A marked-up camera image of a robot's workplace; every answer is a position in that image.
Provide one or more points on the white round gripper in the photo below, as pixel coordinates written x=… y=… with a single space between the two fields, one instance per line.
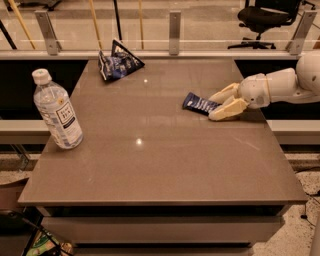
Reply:
x=252 y=90

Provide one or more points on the blue rxbar blueberry wrapper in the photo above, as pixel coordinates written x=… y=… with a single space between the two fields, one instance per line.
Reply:
x=198 y=104

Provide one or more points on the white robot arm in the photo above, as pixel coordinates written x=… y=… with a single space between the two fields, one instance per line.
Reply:
x=298 y=85

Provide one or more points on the blue chip bag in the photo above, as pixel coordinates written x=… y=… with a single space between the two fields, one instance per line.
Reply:
x=119 y=64

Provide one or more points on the black office chair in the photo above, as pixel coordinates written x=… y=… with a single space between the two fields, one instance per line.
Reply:
x=267 y=14

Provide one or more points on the clear plastic water bottle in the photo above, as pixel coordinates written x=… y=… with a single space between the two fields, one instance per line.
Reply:
x=55 y=107

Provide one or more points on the green snack package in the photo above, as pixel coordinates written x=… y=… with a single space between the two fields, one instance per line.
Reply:
x=45 y=244

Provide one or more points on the right metal railing bracket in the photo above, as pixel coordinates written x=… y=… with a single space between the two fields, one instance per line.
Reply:
x=295 y=45

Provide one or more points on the metal railing bracket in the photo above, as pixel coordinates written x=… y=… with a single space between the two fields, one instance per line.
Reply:
x=52 y=44
x=295 y=45
x=174 y=31

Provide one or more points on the middle metal railing bracket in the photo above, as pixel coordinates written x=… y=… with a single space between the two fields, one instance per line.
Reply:
x=174 y=31

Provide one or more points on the left metal railing bracket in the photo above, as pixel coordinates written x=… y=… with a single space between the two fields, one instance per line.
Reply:
x=52 y=44

